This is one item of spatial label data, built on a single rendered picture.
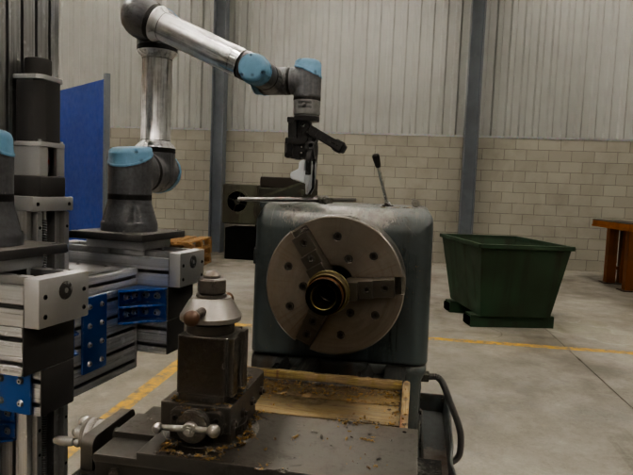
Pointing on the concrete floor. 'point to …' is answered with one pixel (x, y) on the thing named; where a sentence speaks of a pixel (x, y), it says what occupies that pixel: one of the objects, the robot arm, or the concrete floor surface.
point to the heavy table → (618, 253)
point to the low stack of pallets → (194, 244)
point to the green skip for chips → (504, 279)
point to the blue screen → (86, 151)
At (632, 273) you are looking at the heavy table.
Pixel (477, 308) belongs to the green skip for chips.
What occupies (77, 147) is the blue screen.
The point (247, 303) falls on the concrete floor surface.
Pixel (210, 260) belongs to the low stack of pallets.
